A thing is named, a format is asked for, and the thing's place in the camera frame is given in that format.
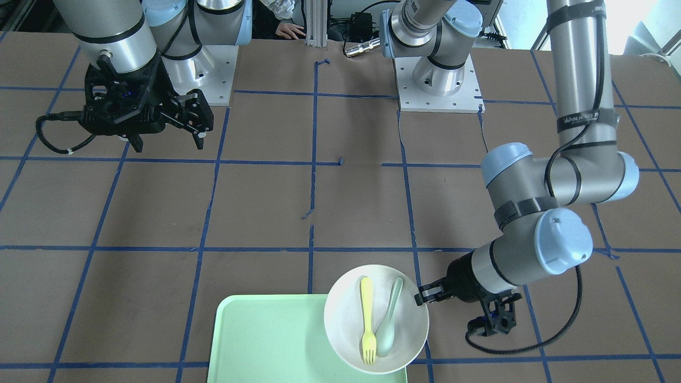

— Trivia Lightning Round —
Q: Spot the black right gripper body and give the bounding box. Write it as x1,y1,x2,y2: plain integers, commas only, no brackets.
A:
78,53,214,140

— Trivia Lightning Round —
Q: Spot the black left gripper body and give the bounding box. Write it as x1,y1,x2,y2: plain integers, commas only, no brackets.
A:
415,252,521,337

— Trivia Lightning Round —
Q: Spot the pale green plastic spoon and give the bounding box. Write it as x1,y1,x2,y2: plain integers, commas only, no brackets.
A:
376,277,404,358

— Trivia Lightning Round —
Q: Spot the yellow plastic fork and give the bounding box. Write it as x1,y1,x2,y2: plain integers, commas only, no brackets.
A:
360,276,377,364

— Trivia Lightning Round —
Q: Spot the white round plate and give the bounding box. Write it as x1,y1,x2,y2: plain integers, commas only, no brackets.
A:
323,264,430,375

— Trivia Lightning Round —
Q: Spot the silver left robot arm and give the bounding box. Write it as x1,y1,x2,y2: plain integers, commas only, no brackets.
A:
413,1,640,336

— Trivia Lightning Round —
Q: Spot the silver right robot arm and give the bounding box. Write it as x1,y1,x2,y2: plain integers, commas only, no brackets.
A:
36,1,253,155

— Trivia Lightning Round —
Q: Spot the person's hand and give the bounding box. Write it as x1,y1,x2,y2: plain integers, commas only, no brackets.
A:
275,22,306,40

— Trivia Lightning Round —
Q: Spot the light green plastic tray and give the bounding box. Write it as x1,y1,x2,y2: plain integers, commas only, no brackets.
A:
207,294,407,382

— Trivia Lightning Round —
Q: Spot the silver metal connector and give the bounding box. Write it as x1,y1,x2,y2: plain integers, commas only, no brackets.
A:
343,38,381,58

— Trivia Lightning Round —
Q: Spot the black power adapter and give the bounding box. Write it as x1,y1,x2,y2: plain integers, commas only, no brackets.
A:
348,12,373,38

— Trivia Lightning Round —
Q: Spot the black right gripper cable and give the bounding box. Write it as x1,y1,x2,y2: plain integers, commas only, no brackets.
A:
35,111,97,156

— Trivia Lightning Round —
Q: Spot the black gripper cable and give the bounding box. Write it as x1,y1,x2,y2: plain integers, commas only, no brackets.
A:
35,111,97,156
465,265,584,355

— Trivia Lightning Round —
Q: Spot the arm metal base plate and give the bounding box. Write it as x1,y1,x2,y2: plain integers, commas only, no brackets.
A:
394,56,486,114
162,46,239,106

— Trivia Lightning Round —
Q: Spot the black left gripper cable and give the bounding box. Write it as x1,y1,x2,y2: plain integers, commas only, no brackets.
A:
465,265,584,355

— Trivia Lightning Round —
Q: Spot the aluminium frame post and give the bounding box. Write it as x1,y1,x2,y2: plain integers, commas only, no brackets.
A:
302,0,328,50

